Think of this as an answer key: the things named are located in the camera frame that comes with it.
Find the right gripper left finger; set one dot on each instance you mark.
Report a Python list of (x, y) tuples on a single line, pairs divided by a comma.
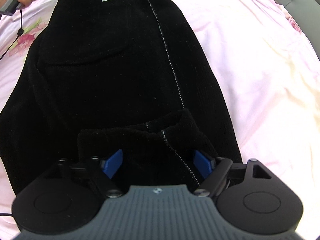
[(112, 164)]

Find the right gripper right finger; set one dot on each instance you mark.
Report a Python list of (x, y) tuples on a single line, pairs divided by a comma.
[(204, 163)]

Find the black pants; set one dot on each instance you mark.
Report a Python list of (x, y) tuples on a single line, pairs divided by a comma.
[(109, 75)]

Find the pink floral bed sheet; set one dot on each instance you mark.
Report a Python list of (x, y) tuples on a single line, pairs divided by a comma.
[(269, 75)]

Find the grey headboard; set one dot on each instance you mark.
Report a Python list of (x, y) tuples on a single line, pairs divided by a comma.
[(306, 14)]

